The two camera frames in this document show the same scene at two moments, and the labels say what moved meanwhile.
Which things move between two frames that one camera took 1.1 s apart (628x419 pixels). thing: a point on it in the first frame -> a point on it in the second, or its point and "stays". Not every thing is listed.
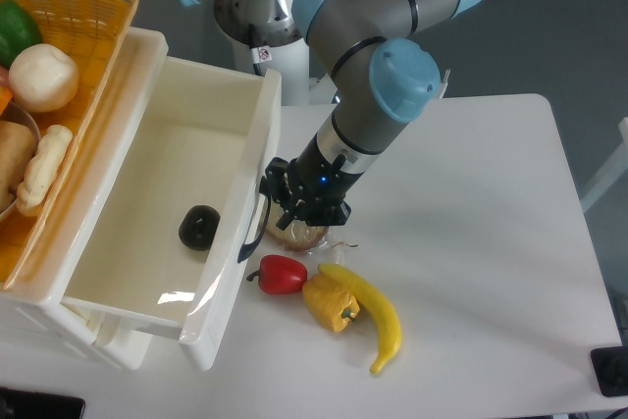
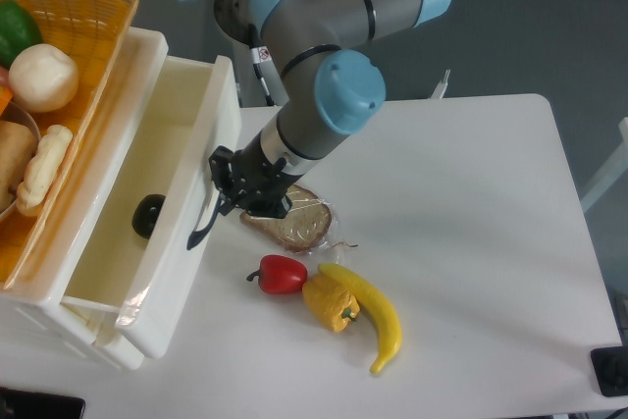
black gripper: [313, 177] -> [257, 181]
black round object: [198, 227] -> [146, 213]
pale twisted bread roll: [42, 168] stays
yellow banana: [376, 298] stays
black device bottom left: [26, 404] stays
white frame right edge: [612, 173] stays
